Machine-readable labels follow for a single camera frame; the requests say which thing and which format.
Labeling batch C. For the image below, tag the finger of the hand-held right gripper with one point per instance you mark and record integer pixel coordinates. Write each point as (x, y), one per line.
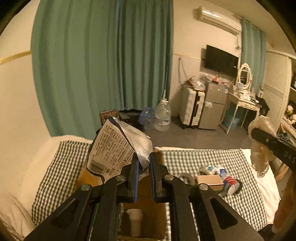
(263, 138)

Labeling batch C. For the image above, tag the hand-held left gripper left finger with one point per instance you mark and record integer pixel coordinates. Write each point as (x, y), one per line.
(136, 178)

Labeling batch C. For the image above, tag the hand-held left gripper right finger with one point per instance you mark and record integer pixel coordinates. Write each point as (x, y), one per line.
(152, 178)

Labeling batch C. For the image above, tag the clear plastic bag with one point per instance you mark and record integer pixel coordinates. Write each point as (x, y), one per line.
(260, 160)

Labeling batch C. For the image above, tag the clear tape roll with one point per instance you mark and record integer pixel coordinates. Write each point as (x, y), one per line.
(185, 174)

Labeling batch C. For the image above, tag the printed snack bag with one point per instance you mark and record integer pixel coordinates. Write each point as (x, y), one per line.
(111, 148)

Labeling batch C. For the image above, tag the brown cardboard box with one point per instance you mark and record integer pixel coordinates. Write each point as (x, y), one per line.
(150, 220)

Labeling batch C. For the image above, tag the tan rectangular box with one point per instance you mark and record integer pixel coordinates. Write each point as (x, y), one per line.
(209, 182)

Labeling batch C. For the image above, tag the black bag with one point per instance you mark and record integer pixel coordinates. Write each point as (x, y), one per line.
(261, 105)

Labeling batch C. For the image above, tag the blue bin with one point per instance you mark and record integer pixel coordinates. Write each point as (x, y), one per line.
(231, 120)

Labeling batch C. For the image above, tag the cluttered shelf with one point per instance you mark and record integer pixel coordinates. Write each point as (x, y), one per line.
(290, 111)

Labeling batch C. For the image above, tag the white dressing table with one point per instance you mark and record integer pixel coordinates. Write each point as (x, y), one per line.
(245, 104)

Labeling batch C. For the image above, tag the white plastic bottle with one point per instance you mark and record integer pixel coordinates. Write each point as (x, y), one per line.
(134, 221)

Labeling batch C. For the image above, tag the white louvred wardrobe door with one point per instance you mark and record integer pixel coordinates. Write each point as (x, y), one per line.
(276, 92)

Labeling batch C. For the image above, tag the cluster of cosmetic bottles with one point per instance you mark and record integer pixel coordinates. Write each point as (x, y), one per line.
(244, 93)

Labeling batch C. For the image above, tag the blue and white packet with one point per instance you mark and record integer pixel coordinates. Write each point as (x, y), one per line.
(220, 170)

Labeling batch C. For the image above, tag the crushed bottle with red label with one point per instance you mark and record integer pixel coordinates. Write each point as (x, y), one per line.
(229, 182)

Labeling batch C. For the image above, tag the checked blanket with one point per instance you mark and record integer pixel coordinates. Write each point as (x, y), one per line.
(208, 160)

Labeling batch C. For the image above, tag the silver mini fridge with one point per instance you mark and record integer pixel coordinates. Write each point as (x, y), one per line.
(214, 104)

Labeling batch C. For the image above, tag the pack of plastic bottles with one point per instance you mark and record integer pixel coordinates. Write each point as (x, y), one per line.
(146, 118)

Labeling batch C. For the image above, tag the dark bags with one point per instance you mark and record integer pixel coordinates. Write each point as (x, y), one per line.
(131, 115)

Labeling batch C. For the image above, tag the large clear water jug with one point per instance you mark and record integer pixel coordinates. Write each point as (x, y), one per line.
(162, 115)

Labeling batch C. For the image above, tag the white oval mirror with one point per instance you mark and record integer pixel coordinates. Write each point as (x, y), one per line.
(244, 75)

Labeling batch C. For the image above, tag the patterned gift bag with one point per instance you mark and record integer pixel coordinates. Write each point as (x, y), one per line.
(108, 115)

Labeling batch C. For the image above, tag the white suitcase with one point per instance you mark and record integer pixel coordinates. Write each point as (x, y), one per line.
(190, 109)

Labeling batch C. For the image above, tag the white thin rod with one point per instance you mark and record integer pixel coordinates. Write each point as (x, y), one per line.
(164, 94)

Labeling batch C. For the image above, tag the clutter of plastic bags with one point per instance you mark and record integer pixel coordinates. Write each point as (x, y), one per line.
(196, 83)

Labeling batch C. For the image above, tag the narrow green curtain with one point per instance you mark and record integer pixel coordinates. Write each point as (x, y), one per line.
(252, 51)

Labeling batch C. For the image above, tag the white air conditioner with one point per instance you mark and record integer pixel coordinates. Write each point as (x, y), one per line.
(217, 18)

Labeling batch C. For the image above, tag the wide green curtain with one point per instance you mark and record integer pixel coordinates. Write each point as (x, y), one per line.
(92, 58)

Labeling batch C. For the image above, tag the black wall television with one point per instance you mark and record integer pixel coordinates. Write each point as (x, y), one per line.
(220, 60)

